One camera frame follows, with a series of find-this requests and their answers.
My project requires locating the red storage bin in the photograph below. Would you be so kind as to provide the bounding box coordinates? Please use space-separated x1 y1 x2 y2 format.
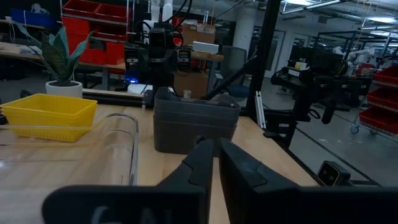
373 65 398 85
366 87 398 110
61 17 94 63
359 107 398 136
95 3 131 23
62 0 101 18

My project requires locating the flat white box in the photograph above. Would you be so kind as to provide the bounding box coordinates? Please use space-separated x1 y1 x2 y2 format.
192 41 220 55

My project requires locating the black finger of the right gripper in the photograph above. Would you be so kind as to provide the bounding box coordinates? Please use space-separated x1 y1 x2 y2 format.
124 46 141 83
177 49 192 73

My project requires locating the blue storage bin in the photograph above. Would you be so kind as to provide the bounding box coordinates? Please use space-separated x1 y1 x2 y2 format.
9 8 57 29

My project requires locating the yellow plastic basket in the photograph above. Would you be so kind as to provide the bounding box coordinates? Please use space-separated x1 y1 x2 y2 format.
0 93 98 127
7 124 94 143

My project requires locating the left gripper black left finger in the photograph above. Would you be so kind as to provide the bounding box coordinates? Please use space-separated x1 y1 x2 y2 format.
42 138 215 224

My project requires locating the small black table camera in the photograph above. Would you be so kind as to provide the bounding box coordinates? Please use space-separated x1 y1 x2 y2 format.
316 160 352 187

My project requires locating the green plant in white pot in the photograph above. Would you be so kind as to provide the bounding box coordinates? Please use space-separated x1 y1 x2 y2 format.
14 26 94 99

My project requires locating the white round pillar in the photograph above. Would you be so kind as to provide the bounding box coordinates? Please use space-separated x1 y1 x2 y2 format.
232 12 261 60

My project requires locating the smoky grey plastic basket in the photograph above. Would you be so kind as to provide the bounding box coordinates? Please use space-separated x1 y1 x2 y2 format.
153 119 238 156
154 86 241 118
154 110 239 127

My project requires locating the grey office chair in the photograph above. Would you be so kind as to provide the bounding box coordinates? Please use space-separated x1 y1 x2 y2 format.
222 45 249 98

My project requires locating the white light bar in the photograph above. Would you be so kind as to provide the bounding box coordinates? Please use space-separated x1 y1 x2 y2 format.
254 90 267 129

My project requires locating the ceiling light bar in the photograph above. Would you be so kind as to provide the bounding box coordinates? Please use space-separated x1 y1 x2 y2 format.
279 0 343 15

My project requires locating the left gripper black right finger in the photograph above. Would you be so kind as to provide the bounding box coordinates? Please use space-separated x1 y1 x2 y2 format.
219 138 398 224

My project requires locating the clear plastic basket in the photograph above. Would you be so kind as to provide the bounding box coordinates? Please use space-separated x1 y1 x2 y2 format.
0 112 140 187

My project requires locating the cardboard box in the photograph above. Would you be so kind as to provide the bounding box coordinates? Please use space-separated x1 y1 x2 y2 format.
182 24 216 44
173 71 209 99

